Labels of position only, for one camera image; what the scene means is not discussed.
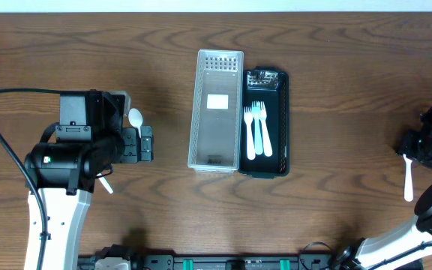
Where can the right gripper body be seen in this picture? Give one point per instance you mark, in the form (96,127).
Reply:
(425,151)

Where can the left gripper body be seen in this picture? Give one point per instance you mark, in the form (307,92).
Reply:
(137,144)

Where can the white plastic spoon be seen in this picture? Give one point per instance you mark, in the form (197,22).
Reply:
(135,119)
(408,193)
(105,184)

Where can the white plastic fork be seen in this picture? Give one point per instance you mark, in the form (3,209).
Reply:
(267,146)
(248,118)

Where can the pale blue plastic fork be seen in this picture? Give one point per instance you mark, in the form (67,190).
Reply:
(256,111)

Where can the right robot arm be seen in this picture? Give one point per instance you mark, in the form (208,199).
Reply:
(412,240)

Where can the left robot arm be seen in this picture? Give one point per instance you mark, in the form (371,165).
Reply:
(96,129)

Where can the clear plastic mesh basket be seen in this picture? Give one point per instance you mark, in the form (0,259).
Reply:
(215,134)

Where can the white label in basket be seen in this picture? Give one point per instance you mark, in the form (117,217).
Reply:
(217,102)

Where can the black plastic mesh basket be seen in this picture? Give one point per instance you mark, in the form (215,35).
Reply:
(272,86)

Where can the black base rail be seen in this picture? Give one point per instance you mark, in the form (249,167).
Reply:
(121,257)

